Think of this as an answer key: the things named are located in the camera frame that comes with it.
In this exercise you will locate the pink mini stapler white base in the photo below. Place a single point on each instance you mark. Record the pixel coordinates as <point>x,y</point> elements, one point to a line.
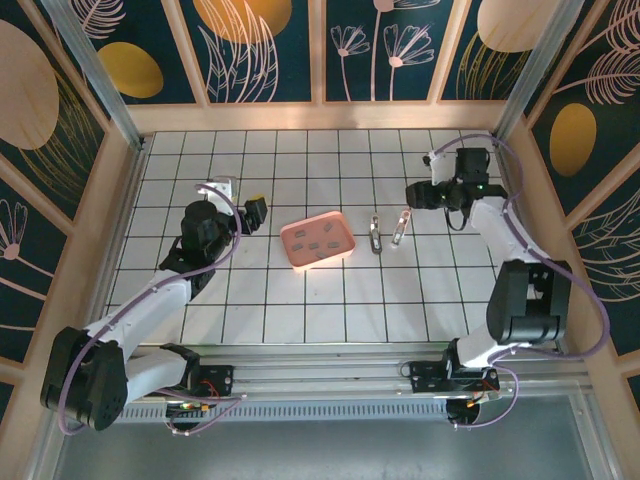
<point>398,235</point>

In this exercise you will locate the beige mini stapler tan base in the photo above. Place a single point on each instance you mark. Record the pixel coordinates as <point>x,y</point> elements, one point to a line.
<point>375,240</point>

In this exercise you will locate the pink plastic tray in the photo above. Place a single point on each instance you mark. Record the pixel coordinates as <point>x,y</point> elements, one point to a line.
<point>307,261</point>

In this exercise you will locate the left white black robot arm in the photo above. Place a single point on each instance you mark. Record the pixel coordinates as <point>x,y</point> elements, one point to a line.
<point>145,305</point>

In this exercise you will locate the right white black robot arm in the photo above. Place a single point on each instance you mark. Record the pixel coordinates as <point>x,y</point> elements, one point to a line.
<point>500,235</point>

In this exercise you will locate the perforated metal strip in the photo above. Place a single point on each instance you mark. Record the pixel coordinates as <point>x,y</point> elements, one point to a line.
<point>320,411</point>

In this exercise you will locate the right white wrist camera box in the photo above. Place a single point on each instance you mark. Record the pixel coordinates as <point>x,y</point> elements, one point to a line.
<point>441,167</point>

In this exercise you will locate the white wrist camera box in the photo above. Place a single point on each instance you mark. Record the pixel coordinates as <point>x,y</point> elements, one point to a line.
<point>222,192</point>
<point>441,167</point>

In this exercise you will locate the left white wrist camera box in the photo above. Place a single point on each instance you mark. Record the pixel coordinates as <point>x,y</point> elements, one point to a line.
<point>222,192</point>

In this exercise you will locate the aluminium side rail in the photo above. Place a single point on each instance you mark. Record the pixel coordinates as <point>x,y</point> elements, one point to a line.
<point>125,200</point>
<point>535,260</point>

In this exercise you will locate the dark wall panel yellow oval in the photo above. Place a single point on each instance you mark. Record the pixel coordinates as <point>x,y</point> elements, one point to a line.
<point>130,70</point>
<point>572,140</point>

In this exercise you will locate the aluminium corner post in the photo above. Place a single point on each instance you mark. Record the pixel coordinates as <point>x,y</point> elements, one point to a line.
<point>535,75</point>
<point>97,75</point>

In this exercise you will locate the dark wall panel pink flowers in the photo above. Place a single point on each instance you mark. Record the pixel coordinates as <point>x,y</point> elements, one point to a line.
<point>360,75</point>

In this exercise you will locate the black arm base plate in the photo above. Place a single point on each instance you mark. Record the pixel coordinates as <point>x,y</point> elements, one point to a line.
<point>220,377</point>
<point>425,377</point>

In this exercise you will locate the dark wall panel cream circle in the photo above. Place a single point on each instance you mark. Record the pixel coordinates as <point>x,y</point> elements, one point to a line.
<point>500,25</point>

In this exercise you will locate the aluminium mounting rail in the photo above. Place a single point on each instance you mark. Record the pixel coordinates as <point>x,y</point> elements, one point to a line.
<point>320,380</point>

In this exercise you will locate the dark wall panel pink leaves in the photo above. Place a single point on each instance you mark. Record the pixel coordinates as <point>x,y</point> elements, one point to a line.
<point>615,260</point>

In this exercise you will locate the dark wall panel single flower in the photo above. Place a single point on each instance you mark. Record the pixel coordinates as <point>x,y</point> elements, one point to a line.
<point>25,280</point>

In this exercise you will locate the dark wall panel orange sun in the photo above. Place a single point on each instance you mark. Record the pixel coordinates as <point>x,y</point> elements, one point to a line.
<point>240,20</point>

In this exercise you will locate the dark wall panel large cream disc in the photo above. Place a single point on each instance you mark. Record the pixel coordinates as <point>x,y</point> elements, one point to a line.
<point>25,100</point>

